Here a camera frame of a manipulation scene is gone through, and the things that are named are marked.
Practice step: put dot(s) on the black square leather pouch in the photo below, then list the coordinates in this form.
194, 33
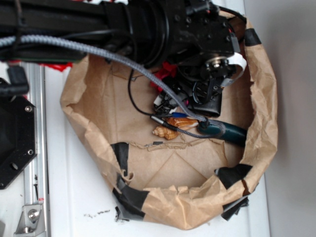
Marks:
210, 109

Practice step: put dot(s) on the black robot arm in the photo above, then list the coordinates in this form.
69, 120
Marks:
138, 29

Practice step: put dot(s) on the dark teal oblong case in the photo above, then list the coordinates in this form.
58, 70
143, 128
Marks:
223, 131

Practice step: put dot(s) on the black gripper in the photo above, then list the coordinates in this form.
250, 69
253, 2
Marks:
202, 43

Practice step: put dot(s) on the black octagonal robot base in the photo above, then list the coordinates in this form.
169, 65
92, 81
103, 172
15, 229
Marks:
17, 137

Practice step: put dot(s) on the brown paper bag bin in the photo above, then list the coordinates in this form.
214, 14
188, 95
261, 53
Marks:
183, 182

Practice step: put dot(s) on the aluminium extrusion rail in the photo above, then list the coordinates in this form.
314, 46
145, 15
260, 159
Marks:
35, 174

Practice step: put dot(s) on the orange spiral seashell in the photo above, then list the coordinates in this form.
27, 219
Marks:
181, 123

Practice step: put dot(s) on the metal corner bracket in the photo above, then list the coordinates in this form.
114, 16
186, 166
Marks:
31, 222

